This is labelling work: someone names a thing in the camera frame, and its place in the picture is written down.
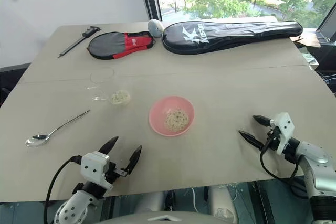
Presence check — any pink plastic bowl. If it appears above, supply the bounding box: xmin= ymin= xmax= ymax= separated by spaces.
xmin=148 ymin=96 xmax=196 ymax=137

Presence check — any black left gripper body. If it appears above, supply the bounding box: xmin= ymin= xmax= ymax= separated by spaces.
xmin=104 ymin=161 xmax=132 ymax=184

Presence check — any black vernier caliper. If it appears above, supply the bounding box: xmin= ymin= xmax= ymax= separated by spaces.
xmin=57 ymin=25 xmax=101 ymax=59

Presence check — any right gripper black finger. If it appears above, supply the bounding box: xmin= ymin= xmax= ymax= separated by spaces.
xmin=252 ymin=114 xmax=271 ymax=127
xmin=238 ymin=130 xmax=264 ymax=152

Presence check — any black badminton racket bag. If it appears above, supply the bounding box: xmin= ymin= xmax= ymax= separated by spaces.
xmin=161 ymin=20 xmax=303 ymax=55

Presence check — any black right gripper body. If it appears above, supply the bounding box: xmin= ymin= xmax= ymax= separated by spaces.
xmin=262 ymin=126 xmax=281 ymax=153

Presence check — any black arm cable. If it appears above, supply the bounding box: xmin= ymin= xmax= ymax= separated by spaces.
xmin=43 ymin=155 xmax=82 ymax=224
xmin=259 ymin=129 xmax=300 ymax=180

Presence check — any grey rounded shape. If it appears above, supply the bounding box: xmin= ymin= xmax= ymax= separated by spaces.
xmin=206 ymin=185 xmax=238 ymax=224

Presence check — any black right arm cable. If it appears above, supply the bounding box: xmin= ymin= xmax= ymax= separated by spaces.
xmin=259 ymin=129 xmax=300 ymax=180

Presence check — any small clear plastic cap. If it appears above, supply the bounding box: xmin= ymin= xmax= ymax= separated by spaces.
xmin=92 ymin=90 xmax=109 ymax=102

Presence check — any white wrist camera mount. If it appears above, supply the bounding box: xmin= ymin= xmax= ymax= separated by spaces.
xmin=80 ymin=151 xmax=111 ymax=190
xmin=269 ymin=112 xmax=293 ymax=155

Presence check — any beige grainy food pile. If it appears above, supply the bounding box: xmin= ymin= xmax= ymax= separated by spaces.
xmin=164 ymin=108 xmax=190 ymax=132

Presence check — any white round object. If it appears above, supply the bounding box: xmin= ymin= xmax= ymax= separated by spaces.
xmin=147 ymin=19 xmax=165 ymax=38

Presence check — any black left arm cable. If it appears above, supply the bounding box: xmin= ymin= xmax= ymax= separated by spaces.
xmin=43 ymin=155 xmax=82 ymax=224

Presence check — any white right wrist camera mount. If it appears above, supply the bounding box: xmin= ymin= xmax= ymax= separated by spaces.
xmin=269 ymin=112 xmax=293 ymax=155

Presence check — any black red paddle cover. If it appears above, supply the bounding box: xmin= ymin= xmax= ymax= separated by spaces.
xmin=86 ymin=30 xmax=156 ymax=60

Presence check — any grey robot torso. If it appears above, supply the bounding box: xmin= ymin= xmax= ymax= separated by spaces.
xmin=111 ymin=209 xmax=238 ymax=224

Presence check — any silver metal spoon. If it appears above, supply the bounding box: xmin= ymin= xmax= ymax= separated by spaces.
xmin=25 ymin=109 xmax=91 ymax=148

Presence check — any thin white cable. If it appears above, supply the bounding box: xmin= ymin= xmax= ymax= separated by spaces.
xmin=191 ymin=187 xmax=201 ymax=212

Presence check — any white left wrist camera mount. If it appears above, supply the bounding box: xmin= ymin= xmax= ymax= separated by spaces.
xmin=80 ymin=151 xmax=111 ymax=190

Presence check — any brown cardboard piece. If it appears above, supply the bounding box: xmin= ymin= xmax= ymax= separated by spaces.
xmin=289 ymin=33 xmax=322 ymax=49

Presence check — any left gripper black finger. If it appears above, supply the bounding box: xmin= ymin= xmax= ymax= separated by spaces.
xmin=98 ymin=136 xmax=120 ymax=155
xmin=125 ymin=145 xmax=143 ymax=176

